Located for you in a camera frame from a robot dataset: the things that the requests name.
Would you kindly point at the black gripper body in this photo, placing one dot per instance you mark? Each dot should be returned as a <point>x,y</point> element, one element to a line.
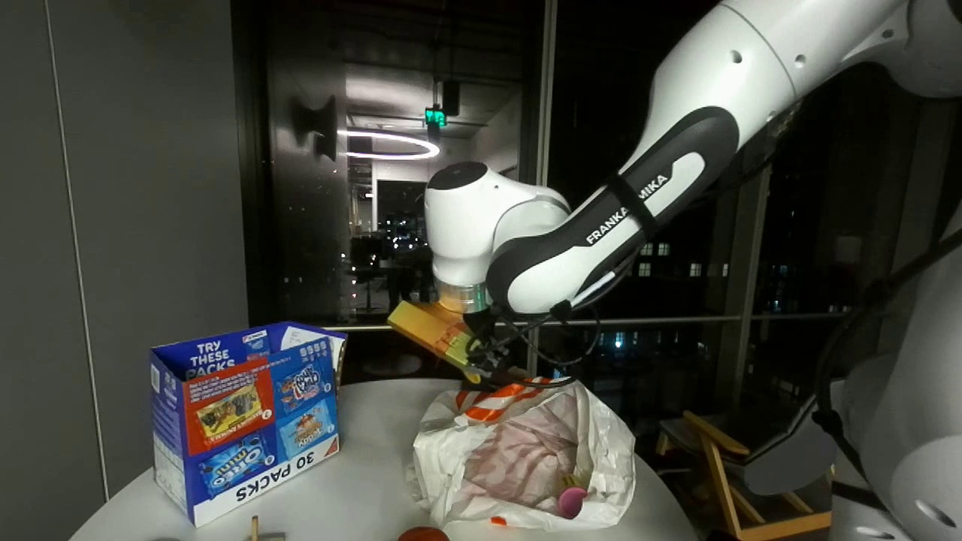
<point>496,351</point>

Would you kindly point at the yellow container pink lid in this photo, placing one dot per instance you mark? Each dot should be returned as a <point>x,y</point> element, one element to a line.
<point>571,499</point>

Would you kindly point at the red toy radish green leaves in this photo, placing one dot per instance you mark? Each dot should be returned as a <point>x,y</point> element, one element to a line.
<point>424,534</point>

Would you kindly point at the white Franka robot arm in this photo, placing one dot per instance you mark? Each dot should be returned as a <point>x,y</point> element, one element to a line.
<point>723,90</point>

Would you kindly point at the white orange plastic bag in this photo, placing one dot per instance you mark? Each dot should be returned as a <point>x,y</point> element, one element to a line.
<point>500,460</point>

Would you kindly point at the round white table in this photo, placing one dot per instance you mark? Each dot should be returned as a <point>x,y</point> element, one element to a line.
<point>372,470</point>

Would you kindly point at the green exit sign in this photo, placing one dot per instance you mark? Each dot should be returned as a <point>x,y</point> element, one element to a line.
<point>433,119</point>

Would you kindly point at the blue cardboard snack box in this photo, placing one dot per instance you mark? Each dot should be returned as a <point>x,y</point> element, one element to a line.
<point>243,423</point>

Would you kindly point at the wooden folding stand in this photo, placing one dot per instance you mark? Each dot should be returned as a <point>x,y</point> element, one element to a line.
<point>723,491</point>

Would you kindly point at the horizontal window rail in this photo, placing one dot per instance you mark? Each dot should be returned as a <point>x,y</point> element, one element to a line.
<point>701,319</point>

